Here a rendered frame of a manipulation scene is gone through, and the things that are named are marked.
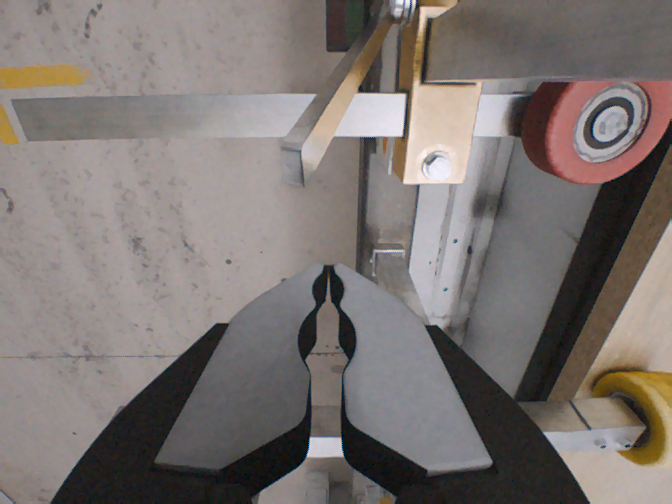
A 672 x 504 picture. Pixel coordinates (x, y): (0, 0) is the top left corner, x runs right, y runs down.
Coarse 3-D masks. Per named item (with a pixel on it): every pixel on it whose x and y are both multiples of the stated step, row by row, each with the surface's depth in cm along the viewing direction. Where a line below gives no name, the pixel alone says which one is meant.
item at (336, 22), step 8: (328, 0) 32; (336, 0) 32; (344, 0) 32; (328, 8) 33; (336, 8) 32; (344, 8) 33; (328, 16) 33; (336, 16) 33; (344, 16) 33; (328, 24) 33; (336, 24) 33; (344, 24) 33; (328, 32) 34; (336, 32) 34; (344, 32) 34; (328, 40) 34; (336, 40) 34; (344, 40) 34
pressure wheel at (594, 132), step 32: (544, 96) 20; (576, 96) 18; (608, 96) 19; (640, 96) 18; (544, 128) 20; (576, 128) 19; (608, 128) 19; (640, 128) 19; (544, 160) 21; (576, 160) 20; (608, 160) 20; (640, 160) 20
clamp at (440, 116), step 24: (432, 0) 19; (456, 0) 19; (408, 48) 22; (408, 72) 22; (408, 96) 22; (432, 96) 22; (456, 96) 22; (408, 120) 22; (432, 120) 22; (456, 120) 22; (408, 144) 23; (432, 144) 23; (456, 144) 23; (408, 168) 24; (456, 168) 24
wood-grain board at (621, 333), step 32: (640, 224) 25; (640, 256) 25; (608, 288) 29; (640, 288) 26; (608, 320) 28; (640, 320) 28; (576, 352) 32; (608, 352) 30; (640, 352) 30; (576, 384) 32; (608, 480) 41; (640, 480) 42
